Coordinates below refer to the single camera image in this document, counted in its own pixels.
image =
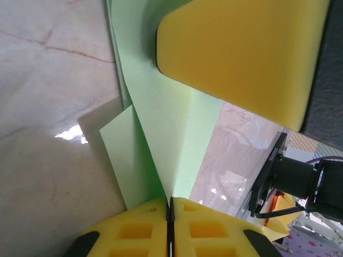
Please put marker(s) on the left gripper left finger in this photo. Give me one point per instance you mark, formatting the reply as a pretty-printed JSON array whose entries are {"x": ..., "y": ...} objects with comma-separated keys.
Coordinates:
[{"x": 134, "y": 227}]

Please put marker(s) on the purple floral cloth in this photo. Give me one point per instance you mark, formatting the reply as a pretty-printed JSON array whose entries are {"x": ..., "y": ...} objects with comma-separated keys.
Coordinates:
[{"x": 311, "y": 243}]

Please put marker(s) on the light green paper sheet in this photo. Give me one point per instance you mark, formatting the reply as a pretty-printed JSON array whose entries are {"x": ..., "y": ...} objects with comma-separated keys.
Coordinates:
[{"x": 160, "y": 120}]

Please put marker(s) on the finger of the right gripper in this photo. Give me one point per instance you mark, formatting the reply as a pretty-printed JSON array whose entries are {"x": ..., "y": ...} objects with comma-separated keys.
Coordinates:
[{"x": 241, "y": 53}]

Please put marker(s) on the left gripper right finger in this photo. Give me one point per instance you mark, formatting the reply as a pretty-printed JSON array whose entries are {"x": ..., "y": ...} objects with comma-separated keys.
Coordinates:
[{"x": 214, "y": 230}]

